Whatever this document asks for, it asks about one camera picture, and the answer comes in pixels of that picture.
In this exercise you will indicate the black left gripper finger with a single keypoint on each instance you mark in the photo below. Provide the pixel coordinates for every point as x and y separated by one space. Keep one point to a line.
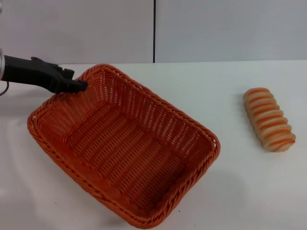
67 73
74 86

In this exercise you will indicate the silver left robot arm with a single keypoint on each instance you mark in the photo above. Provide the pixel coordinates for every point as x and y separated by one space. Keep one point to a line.
1 64

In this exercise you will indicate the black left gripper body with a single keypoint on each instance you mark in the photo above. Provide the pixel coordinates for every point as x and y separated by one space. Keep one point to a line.
28 72

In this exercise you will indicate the orange woven rectangular basket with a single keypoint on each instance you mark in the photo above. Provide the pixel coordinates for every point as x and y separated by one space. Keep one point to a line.
124 146

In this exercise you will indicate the striped twisted bread loaf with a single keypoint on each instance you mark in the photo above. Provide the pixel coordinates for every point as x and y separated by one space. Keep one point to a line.
269 119

